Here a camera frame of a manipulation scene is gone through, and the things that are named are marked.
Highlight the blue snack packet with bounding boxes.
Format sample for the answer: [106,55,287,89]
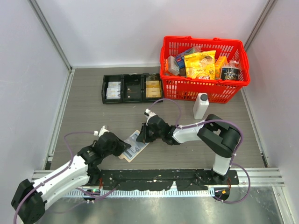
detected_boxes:
[175,46,201,69]

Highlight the gold cards stack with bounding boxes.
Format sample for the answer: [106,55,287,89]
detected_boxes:
[145,80,161,98]

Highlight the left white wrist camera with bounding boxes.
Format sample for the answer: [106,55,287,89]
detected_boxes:
[93,126,109,137]

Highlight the grey boxed item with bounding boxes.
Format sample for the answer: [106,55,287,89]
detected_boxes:
[165,56,180,76]

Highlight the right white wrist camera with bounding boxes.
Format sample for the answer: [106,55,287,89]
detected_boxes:
[144,109,156,119]

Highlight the orange snack box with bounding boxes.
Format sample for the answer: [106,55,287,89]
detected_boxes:
[215,56,228,80]

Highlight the beige leather card holder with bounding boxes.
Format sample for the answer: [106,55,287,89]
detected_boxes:
[118,130,149,163]

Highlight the white slotted cable duct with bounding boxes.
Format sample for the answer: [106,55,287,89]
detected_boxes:
[63,187,215,198]

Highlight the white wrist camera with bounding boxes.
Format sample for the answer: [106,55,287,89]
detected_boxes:
[93,126,109,137]
[144,109,156,119]

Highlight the red plastic shopping basket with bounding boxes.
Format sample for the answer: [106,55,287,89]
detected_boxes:
[160,36,250,103]

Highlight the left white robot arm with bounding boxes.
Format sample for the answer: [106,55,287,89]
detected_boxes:
[11,129,131,224]

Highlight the black card in tray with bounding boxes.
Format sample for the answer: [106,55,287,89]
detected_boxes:
[124,82,141,101]

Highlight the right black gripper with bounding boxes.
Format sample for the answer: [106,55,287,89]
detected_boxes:
[137,122,164,142]

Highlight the white plastic bottle black cap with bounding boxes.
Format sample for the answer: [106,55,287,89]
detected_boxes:
[192,93,209,119]

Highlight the yellow snack bag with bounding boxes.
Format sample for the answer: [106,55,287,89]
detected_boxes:
[184,50,216,80]

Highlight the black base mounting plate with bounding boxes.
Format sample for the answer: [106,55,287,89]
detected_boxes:
[72,168,240,191]

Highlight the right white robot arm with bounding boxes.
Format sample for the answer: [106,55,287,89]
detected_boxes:
[136,114,243,184]

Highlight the black three-compartment card tray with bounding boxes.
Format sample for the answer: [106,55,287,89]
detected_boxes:
[101,73,164,104]

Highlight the white cards stack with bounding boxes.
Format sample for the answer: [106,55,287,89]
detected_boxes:
[106,82,121,99]

